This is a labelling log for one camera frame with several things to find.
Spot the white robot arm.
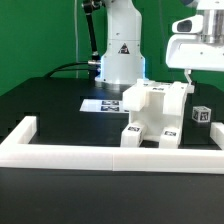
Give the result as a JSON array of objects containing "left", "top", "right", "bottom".
[{"left": 95, "top": 0, "right": 224, "bottom": 85}]

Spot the white U-shaped fence frame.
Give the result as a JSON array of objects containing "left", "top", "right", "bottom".
[{"left": 0, "top": 116, "right": 224, "bottom": 174}]

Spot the white chair back part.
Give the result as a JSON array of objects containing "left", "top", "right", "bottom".
[{"left": 122, "top": 79, "right": 194, "bottom": 116}]

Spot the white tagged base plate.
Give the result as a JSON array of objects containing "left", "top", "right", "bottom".
[{"left": 80, "top": 99, "right": 128, "bottom": 113}]

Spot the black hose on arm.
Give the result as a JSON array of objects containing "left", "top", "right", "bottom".
[{"left": 81, "top": 0, "right": 102, "bottom": 68}]

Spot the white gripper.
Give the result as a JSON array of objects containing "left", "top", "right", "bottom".
[{"left": 166, "top": 34, "right": 224, "bottom": 85}]

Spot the black cable on table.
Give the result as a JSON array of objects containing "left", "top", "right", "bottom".
[{"left": 43, "top": 61, "right": 90, "bottom": 79}]

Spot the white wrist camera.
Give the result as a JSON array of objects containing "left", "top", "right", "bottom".
[{"left": 172, "top": 15, "right": 203, "bottom": 34}]

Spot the white chair seat part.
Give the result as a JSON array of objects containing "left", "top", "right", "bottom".
[{"left": 127, "top": 85, "right": 184, "bottom": 142}]

